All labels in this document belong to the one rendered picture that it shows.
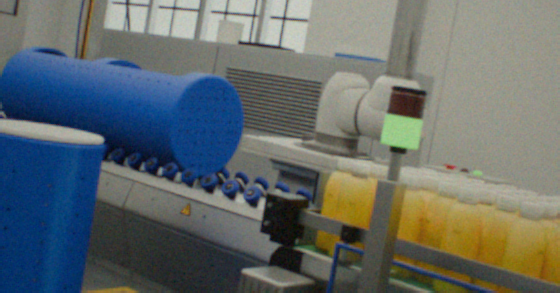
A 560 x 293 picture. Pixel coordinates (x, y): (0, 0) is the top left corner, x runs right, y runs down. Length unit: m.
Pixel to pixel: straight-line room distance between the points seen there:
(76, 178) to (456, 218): 0.84
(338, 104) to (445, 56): 2.40
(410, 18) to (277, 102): 1.58
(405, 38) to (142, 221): 1.02
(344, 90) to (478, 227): 1.20
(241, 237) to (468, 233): 0.61
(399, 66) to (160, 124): 0.85
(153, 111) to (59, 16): 5.59
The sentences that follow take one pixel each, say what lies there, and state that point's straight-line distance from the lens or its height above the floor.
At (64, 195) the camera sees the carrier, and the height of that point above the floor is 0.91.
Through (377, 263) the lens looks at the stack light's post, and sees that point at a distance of 1.31.
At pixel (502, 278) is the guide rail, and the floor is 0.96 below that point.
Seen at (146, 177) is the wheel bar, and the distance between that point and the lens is 2.11.
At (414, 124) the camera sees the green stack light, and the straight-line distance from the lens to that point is 1.28.
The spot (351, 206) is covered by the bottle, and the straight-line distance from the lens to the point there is 1.57.
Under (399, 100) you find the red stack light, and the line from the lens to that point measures 1.28.
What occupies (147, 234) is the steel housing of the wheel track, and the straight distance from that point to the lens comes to 2.09.
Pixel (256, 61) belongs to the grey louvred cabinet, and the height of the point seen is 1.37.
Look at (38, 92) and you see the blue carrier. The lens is 2.51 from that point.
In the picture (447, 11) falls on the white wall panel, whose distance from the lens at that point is 4.95.
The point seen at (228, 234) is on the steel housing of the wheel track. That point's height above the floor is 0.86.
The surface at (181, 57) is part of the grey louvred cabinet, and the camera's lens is 4.46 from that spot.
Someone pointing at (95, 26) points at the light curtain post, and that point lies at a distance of 3.10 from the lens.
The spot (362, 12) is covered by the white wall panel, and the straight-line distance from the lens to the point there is 4.90.
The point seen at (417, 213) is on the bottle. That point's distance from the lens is 1.51.
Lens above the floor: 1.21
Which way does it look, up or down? 3 degrees down
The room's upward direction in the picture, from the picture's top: 10 degrees clockwise
